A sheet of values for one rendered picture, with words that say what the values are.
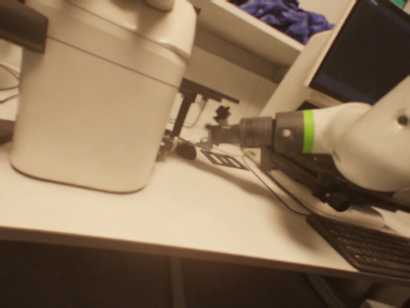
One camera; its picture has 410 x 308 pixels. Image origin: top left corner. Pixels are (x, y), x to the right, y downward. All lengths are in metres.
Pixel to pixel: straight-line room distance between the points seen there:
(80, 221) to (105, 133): 0.11
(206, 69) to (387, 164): 0.90
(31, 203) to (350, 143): 0.42
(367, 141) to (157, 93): 0.28
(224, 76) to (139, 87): 0.88
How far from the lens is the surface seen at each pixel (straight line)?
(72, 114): 0.30
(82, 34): 0.29
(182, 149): 0.58
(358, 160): 0.34
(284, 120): 0.45
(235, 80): 1.15
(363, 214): 0.76
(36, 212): 0.30
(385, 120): 0.35
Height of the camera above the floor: 0.94
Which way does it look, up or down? 15 degrees down
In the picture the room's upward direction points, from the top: 22 degrees clockwise
